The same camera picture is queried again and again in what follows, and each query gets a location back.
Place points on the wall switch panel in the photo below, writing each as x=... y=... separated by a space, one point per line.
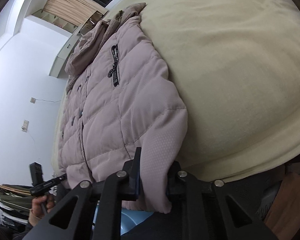
x=25 y=126

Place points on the white wall-mounted desk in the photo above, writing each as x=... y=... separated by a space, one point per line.
x=64 y=52

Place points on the person left hand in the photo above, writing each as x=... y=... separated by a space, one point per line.
x=36 y=211

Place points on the left beige curtain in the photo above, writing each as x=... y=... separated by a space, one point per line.
x=74 y=11

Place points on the olive green bed sheet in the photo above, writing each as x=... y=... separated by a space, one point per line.
x=236 y=67

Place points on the left white shelf unit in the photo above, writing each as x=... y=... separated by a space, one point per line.
x=55 y=20

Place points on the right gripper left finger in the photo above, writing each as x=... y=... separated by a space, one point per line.
x=92 y=210

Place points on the light blue stool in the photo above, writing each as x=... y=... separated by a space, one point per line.
x=125 y=222

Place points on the wall power socket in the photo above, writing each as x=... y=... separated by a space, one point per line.
x=33 y=100

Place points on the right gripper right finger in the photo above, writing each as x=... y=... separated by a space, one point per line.
x=212 y=210

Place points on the mauve puffer hooded coat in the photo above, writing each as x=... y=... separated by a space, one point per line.
x=119 y=98

